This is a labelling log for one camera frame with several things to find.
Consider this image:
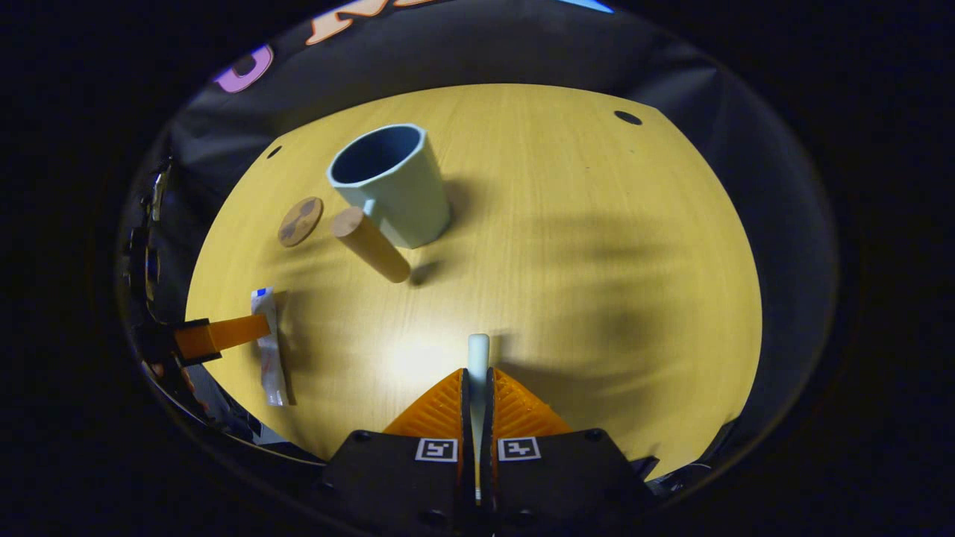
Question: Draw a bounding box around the black backdrop cloth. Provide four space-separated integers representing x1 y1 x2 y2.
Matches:
145 0 838 467

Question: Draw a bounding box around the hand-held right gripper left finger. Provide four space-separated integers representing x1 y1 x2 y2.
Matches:
321 368 479 535

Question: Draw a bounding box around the pale blue cup wooden handle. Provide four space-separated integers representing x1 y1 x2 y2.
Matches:
327 123 453 285

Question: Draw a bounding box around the round wooden coaster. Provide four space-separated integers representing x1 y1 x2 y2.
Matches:
278 196 325 248

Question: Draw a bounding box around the pale green toothbrush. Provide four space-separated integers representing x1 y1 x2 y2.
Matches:
466 333 491 502

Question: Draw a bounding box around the white toothpaste tube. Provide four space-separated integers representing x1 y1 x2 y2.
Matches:
250 287 291 408

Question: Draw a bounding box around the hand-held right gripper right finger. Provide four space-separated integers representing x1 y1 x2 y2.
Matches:
480 366 659 535

